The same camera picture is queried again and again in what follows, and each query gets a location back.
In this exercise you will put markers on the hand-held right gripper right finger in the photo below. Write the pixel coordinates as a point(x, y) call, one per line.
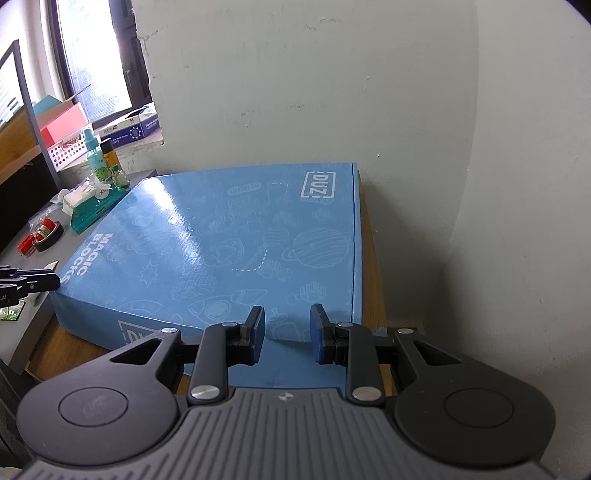
point(318, 337)

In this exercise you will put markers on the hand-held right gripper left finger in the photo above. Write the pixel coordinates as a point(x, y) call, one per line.
point(256, 337)

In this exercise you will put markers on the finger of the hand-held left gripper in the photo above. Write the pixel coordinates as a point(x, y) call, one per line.
point(44, 282)
point(11, 274)

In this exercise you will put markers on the blue printed cardboard box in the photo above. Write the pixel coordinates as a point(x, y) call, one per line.
point(207, 230)

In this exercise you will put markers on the green tissue packets pack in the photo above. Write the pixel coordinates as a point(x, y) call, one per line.
point(10, 314)

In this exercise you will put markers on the red plastic stapler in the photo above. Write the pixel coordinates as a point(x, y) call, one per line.
point(26, 243)

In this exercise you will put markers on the black tape roll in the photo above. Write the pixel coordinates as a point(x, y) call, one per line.
point(51, 242)

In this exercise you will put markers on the small red jar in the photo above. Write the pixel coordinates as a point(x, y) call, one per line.
point(46, 229)

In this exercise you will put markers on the teal plastic pouch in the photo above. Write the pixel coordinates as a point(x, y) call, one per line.
point(94, 214)

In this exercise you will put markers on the white tissue pack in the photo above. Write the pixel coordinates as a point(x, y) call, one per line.
point(81, 196)

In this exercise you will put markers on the small round white container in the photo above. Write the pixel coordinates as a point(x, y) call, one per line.
point(102, 191)

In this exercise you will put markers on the small green dropper bottle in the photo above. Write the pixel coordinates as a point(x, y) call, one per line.
point(120, 180)

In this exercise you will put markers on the wooden counter shelf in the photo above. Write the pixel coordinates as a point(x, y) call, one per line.
point(14, 143)

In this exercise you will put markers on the white plastic basket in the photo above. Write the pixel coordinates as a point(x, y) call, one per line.
point(69, 152)

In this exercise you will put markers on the light blue spray bottle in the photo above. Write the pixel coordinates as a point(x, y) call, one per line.
point(95, 159)

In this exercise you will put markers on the yellow and black can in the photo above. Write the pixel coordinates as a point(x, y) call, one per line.
point(111, 159)

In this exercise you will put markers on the red box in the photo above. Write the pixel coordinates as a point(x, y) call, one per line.
point(62, 124)

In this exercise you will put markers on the stone window sill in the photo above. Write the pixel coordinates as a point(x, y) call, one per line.
point(138, 152)

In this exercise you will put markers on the blue and white glove box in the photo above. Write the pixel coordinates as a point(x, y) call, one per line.
point(134, 124)

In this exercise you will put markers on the striped glass partition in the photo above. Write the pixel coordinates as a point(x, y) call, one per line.
point(21, 92)

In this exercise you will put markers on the dark framed window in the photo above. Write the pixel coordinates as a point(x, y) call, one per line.
point(101, 55)

